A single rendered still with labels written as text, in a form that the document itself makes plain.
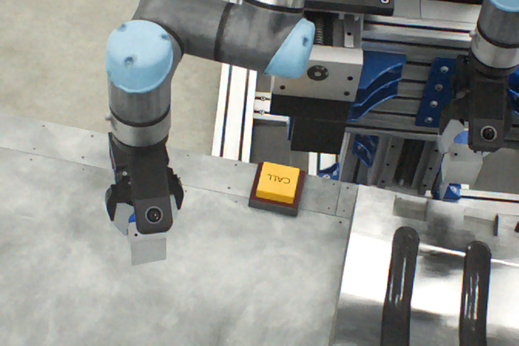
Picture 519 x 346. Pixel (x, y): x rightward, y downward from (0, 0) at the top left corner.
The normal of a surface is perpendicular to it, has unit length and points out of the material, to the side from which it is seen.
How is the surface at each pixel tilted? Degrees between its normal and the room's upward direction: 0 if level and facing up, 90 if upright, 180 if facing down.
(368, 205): 0
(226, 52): 84
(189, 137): 0
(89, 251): 0
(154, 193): 28
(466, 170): 90
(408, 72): 90
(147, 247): 90
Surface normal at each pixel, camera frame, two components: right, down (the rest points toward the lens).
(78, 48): 0.07, -0.63
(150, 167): 0.15, -0.18
